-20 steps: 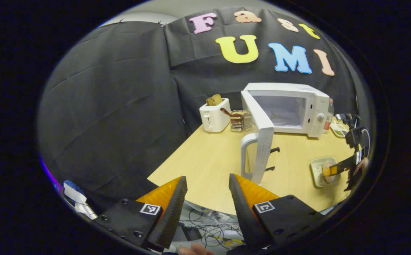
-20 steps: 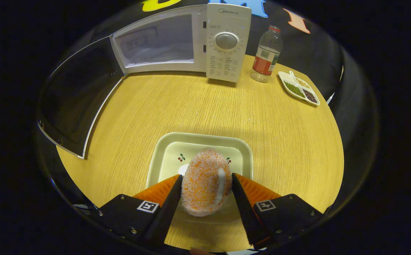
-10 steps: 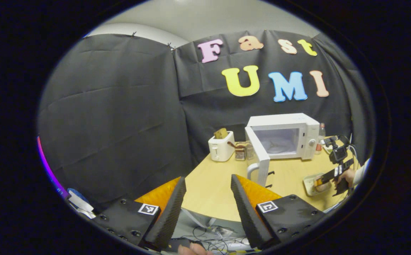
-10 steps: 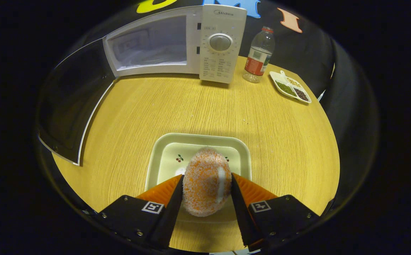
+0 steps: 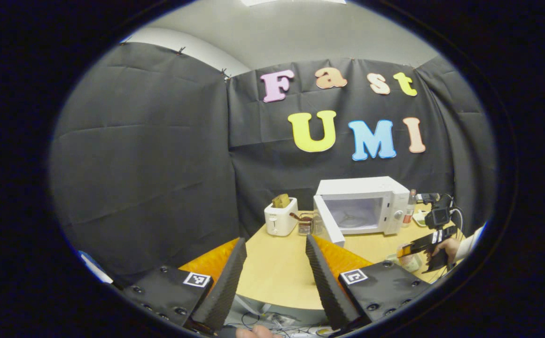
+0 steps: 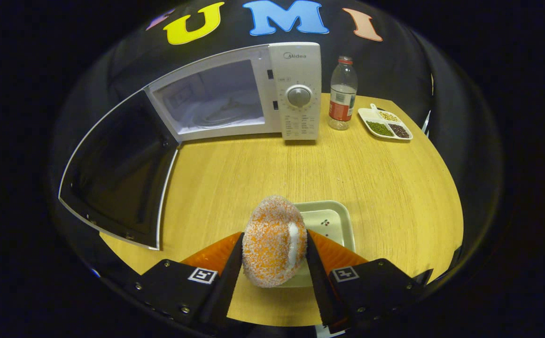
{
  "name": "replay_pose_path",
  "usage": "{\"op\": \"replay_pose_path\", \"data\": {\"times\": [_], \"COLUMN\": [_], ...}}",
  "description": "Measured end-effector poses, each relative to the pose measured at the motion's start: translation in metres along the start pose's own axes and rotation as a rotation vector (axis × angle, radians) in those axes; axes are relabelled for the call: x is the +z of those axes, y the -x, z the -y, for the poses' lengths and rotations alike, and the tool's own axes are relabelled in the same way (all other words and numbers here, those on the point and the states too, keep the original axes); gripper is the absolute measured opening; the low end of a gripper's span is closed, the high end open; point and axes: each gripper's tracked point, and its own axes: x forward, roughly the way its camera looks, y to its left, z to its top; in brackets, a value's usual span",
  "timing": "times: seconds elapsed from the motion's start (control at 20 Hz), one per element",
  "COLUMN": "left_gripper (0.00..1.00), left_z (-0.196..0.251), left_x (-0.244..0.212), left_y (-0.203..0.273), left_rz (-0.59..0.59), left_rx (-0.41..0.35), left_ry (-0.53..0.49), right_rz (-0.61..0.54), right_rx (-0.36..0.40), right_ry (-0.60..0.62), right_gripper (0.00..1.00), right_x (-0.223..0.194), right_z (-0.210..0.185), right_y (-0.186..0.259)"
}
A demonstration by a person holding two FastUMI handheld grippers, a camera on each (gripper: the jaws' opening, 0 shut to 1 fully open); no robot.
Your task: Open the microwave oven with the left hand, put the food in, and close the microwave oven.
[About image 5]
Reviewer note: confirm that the white toaster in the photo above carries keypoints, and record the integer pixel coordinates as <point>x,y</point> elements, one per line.
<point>279,223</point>

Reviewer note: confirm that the clear red label plastic bottle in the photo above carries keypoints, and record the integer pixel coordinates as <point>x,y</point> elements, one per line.
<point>409,211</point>

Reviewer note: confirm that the orange breaded food piece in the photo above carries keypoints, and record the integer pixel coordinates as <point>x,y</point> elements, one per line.
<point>406,261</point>

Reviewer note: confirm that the white microwave oven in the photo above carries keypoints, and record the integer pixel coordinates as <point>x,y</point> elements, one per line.
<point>362,188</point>

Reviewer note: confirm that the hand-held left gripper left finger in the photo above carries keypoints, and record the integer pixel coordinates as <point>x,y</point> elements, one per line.
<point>228,281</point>

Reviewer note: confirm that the white divided dish of beans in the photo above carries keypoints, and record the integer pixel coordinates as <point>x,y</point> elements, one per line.
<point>421,219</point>

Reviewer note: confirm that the brown bread slice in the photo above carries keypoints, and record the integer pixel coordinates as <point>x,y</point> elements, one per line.
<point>281,201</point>

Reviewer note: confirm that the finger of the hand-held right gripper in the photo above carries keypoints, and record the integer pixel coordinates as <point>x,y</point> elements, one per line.
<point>427,242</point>

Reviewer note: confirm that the black backdrop cloth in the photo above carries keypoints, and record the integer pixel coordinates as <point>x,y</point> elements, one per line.
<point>150,164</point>

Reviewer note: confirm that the ceiling light panel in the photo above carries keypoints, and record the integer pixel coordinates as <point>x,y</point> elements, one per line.
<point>293,2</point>

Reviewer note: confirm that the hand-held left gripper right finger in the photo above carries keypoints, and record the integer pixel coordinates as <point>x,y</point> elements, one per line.
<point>329,286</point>

